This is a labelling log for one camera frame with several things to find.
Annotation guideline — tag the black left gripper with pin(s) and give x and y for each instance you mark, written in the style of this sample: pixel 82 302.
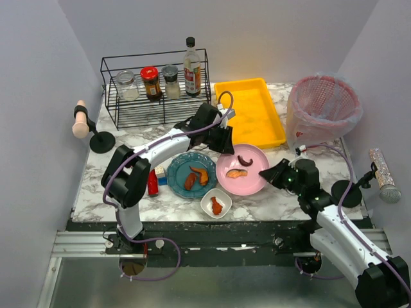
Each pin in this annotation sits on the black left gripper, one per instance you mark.
pixel 220 140

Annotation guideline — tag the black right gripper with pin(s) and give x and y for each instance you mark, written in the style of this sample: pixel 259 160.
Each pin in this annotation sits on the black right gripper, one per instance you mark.
pixel 280 174

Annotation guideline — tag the pink round plate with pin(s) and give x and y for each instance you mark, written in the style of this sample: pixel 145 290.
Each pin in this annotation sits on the pink round plate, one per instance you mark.
pixel 242 186

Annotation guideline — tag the teal glass plate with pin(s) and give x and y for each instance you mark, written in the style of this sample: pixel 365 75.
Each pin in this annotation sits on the teal glass plate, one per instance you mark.
pixel 181 167

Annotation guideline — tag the grey cap salt grinder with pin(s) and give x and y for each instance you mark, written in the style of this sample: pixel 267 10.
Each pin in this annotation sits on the grey cap salt grinder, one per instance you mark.
pixel 170 74

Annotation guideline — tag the dark sauce glass bottle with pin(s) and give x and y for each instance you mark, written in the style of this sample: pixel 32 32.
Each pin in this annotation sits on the dark sauce glass bottle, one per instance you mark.
pixel 192 70

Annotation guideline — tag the red lid sauce jar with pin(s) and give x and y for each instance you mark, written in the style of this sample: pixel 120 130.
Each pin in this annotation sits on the red lid sauce jar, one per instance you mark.
pixel 150 78

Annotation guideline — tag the clear glass salt jar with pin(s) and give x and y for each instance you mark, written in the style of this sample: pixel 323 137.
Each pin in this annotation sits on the clear glass salt jar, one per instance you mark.
pixel 126 84

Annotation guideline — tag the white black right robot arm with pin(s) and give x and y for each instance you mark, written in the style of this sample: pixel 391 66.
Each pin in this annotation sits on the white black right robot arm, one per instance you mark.
pixel 378 279

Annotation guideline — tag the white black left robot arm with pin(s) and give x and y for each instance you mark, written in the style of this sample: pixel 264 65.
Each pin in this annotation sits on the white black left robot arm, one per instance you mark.
pixel 126 176

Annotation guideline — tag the octopus tentacle toy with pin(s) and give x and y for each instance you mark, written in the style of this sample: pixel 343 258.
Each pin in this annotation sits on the octopus tentacle toy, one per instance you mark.
pixel 244 162

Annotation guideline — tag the salmon slice toy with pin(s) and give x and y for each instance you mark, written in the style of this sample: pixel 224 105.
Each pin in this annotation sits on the salmon slice toy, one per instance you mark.
pixel 236 173

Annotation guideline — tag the brown grilled meat toy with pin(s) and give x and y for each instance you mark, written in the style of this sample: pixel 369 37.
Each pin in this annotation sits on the brown grilled meat toy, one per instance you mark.
pixel 190 181

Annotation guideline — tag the yellow plastic tray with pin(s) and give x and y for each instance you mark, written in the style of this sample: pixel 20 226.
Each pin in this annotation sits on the yellow plastic tray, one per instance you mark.
pixel 256 120

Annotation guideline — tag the white toy brick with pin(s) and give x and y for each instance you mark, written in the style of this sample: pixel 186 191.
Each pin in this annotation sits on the white toy brick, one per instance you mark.
pixel 160 172

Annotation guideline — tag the blue toy brick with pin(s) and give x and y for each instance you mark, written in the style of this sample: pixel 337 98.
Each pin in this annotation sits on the blue toy brick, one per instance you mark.
pixel 162 180

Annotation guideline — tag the small white square dish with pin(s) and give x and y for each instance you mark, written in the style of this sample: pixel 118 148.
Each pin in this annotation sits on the small white square dish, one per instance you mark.
pixel 223 198

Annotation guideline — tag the fried chicken drumstick toy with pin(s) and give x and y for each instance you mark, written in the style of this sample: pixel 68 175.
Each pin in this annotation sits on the fried chicken drumstick toy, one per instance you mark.
pixel 216 206

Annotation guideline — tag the red cylindrical can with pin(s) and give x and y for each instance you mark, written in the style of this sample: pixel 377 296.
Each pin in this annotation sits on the red cylindrical can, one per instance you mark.
pixel 152 184

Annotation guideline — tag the pink mesh waste basket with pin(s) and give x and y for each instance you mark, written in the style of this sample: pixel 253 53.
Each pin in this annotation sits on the pink mesh waste basket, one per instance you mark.
pixel 321 108

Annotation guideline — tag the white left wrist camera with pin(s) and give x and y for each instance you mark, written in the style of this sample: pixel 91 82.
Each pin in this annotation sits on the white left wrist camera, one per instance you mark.
pixel 224 115

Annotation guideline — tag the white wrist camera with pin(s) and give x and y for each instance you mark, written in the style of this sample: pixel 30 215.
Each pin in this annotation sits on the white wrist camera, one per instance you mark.
pixel 301 155
pixel 224 115

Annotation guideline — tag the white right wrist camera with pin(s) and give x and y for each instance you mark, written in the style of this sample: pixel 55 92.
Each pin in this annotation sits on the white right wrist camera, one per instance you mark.
pixel 301 155

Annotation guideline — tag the black wire rack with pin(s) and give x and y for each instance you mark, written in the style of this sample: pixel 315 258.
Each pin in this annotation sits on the black wire rack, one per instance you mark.
pixel 141 111

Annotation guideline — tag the black mounting base rail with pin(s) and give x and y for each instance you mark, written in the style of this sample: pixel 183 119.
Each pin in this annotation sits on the black mounting base rail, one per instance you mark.
pixel 202 244

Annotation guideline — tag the beige handle on black stand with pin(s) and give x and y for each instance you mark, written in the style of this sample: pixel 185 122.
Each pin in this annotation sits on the beige handle on black stand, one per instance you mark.
pixel 100 142

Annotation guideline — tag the right aluminium extrusion rail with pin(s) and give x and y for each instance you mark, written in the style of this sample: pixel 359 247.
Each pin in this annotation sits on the right aluminium extrusion rail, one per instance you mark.
pixel 379 238

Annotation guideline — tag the aluminium extrusion rail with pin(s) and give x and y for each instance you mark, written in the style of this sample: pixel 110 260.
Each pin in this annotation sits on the aluminium extrusion rail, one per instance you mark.
pixel 80 245
pixel 379 238

